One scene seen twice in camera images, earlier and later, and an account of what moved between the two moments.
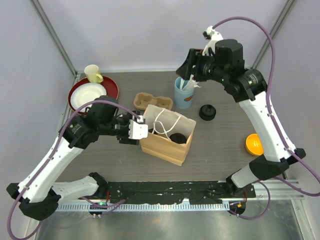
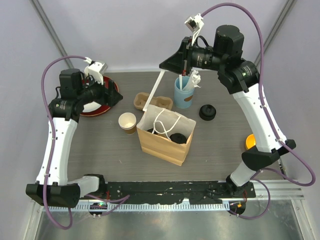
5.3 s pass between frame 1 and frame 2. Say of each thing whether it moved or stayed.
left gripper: moved
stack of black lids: stayed
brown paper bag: stayed
